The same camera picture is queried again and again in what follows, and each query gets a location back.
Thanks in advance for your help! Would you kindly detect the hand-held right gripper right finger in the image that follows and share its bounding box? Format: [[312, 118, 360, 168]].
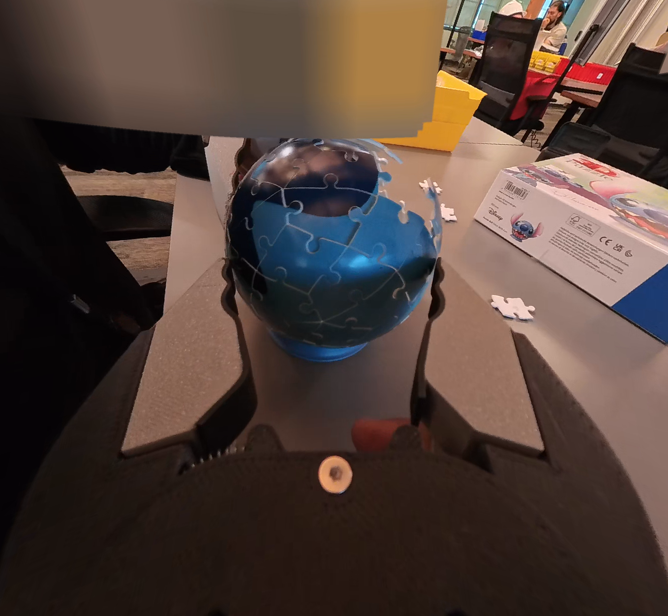
[[409, 261, 547, 457]]

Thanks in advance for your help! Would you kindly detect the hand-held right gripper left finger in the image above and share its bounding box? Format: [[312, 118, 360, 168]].
[[120, 257, 260, 459]]

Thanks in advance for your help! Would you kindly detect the blue puzzle ball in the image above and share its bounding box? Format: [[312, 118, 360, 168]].
[[224, 137, 445, 363]]

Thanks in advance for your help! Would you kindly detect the cartoon printed puzzle box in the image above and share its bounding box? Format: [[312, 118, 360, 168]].
[[474, 153, 668, 344]]

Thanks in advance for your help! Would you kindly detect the person's right hand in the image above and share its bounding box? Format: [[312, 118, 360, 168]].
[[351, 417, 434, 454]]

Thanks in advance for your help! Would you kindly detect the person's dark clothing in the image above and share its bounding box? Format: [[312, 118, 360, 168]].
[[0, 117, 209, 523]]

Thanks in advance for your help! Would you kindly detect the yellow plastic bin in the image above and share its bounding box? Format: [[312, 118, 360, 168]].
[[376, 70, 488, 152]]

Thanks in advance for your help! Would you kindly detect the black office chair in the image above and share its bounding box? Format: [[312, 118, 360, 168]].
[[472, 11, 556, 137], [543, 43, 668, 178]]

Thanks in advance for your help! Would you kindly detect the row of red bins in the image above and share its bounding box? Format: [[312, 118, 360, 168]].
[[514, 52, 619, 121]]

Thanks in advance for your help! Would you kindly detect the row of small yellow bins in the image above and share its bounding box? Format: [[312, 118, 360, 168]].
[[530, 49, 571, 74]]

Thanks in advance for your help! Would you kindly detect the grey rolling board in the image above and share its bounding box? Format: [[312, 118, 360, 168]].
[[573, 0, 638, 68]]

